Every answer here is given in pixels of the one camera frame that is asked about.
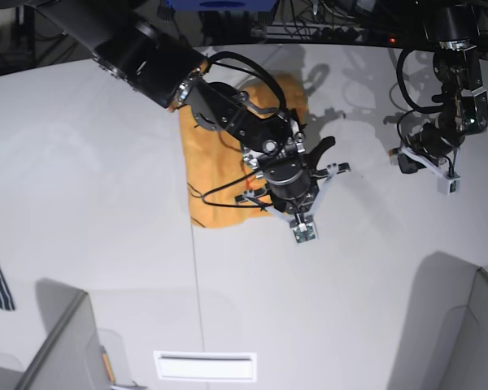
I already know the aluminium frame rail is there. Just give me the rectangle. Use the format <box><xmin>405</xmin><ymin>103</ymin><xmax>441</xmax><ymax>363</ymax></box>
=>
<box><xmin>250</xmin><ymin>23</ymin><xmax>368</xmax><ymax>44</ymax></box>

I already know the yellow-orange T-shirt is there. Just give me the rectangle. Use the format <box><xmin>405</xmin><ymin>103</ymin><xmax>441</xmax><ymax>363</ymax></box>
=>
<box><xmin>178</xmin><ymin>71</ymin><xmax>308</xmax><ymax>228</ymax></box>

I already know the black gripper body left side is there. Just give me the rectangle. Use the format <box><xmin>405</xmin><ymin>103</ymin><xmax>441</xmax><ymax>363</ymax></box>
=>
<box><xmin>402</xmin><ymin>123</ymin><xmax>460</xmax><ymax>167</ymax></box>

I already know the white paper label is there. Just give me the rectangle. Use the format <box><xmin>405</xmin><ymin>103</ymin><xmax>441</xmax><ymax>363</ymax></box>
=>
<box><xmin>153</xmin><ymin>351</ymin><xmax>258</xmax><ymax>383</ymax></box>

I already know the grey bin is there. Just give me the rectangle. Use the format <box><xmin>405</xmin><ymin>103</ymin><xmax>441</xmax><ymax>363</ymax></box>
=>
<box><xmin>0</xmin><ymin>290</ymin><xmax>145</xmax><ymax>389</ymax></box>
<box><xmin>387</xmin><ymin>267</ymin><xmax>488</xmax><ymax>389</ymax></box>

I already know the grey bin right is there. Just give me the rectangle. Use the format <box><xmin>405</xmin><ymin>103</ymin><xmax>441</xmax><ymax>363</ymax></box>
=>
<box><xmin>387</xmin><ymin>267</ymin><xmax>488</xmax><ymax>389</ymax></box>

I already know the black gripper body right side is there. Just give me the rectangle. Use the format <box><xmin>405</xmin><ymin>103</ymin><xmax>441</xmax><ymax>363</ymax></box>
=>
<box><xmin>260</xmin><ymin>154</ymin><xmax>319</xmax><ymax>215</ymax></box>

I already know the grey bin left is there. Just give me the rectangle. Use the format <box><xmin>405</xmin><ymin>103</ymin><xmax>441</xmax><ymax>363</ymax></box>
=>
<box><xmin>0</xmin><ymin>290</ymin><xmax>145</xmax><ymax>389</ymax></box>

